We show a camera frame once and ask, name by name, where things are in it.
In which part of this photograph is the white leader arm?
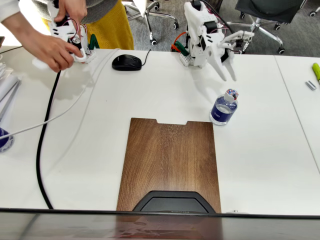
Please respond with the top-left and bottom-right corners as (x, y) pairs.
(48, 0), (98, 65)

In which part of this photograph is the thin black mouse cable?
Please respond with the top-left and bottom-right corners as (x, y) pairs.
(140, 48), (152, 67)

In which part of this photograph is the person in yellow skirt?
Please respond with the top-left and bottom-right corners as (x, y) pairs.
(32, 0), (135, 51)

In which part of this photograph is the white office chair base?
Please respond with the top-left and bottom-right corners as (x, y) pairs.
(121, 0), (180, 46)

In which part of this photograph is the green clamp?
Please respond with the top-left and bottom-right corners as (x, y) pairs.
(173, 41), (191, 57)
(88, 33), (100, 50)

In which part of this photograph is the wrist camera on white mount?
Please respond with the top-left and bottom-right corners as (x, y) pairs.
(217, 29), (256, 54)

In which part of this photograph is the black monitor stand base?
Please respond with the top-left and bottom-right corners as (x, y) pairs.
(131, 190), (216, 214)

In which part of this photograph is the black computer monitor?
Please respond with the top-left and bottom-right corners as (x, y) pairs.
(0, 206), (320, 240)

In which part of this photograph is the grey staple strip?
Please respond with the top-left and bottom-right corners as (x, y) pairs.
(304, 80), (318, 91)

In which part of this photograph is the thick black cable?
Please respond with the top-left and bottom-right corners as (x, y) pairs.
(35, 70), (62, 210)

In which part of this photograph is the white cable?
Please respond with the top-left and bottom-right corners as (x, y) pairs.
(0, 48), (121, 140)

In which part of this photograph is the brown wooden board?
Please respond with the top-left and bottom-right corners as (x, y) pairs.
(116, 117), (222, 214)

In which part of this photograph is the blue and white cup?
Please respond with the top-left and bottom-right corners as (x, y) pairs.
(0, 127), (15, 153)

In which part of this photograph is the person right forearm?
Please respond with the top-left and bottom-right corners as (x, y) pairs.
(0, 0), (43, 57)

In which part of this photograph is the orange cable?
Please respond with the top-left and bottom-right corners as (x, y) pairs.
(171, 31), (188, 52)

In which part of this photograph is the person right hand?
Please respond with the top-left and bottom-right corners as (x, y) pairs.
(31, 34), (87, 73)

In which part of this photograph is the black seat office chair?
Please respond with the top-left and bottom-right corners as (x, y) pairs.
(218, 0), (310, 55)

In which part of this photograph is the yellow green marker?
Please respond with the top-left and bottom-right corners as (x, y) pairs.
(311, 62), (320, 82)

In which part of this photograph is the black camera cable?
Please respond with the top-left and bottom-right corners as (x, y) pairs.
(192, 0), (236, 36)

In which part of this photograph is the office chair wheel leg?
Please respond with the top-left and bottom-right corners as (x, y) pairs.
(309, 0), (320, 18)

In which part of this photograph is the blue label water bottle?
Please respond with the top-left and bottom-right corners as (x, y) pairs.
(209, 88), (240, 126)

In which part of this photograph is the black computer mouse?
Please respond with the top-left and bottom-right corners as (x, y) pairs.
(111, 54), (143, 72)

